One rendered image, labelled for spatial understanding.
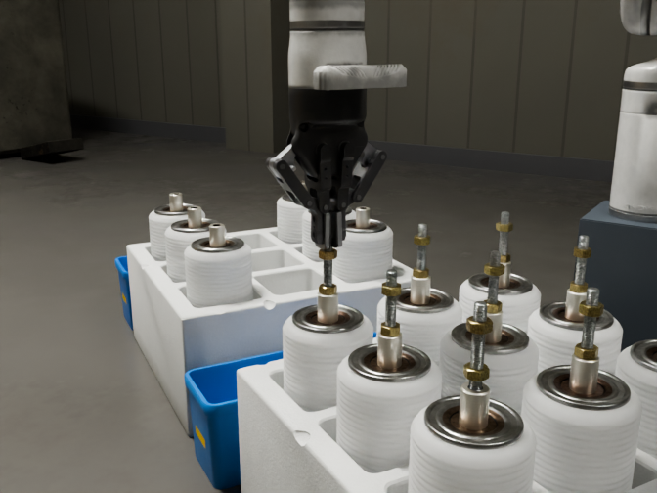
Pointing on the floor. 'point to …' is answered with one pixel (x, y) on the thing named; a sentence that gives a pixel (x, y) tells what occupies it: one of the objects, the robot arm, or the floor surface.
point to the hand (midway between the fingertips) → (328, 228)
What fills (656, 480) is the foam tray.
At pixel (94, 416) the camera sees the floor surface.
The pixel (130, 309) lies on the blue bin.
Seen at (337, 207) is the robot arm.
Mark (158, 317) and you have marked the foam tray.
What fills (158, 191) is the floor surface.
